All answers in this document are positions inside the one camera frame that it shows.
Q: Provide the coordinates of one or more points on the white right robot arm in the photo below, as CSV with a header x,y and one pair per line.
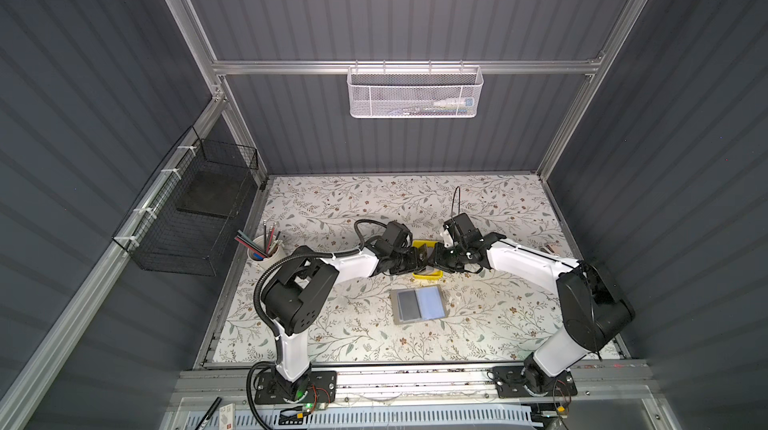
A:
x,y
593,307

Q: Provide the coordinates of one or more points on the aluminium frame post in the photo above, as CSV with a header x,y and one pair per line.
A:
x,y
198,43

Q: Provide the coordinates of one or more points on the white tube in basket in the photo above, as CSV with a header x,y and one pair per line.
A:
x,y
455,104

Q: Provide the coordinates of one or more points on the white wire mesh basket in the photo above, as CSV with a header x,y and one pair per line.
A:
x,y
382,92

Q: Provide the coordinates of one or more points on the black wire basket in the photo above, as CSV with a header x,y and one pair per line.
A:
x,y
190,223

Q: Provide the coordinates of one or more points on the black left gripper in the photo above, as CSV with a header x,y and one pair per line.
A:
x,y
414,263

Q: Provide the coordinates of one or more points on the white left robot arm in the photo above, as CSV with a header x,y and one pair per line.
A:
x,y
291,293

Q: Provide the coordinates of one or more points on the coloured pens in cup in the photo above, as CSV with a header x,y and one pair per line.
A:
x,y
261,246

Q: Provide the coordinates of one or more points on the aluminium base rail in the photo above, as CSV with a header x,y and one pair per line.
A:
x,y
433,383

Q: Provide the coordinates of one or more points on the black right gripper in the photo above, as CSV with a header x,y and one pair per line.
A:
x,y
437,258

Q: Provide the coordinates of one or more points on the yellow plastic tray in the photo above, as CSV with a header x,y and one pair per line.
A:
x,y
428,273

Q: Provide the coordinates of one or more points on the white slotted cable duct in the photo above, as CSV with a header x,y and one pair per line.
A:
x,y
402,417

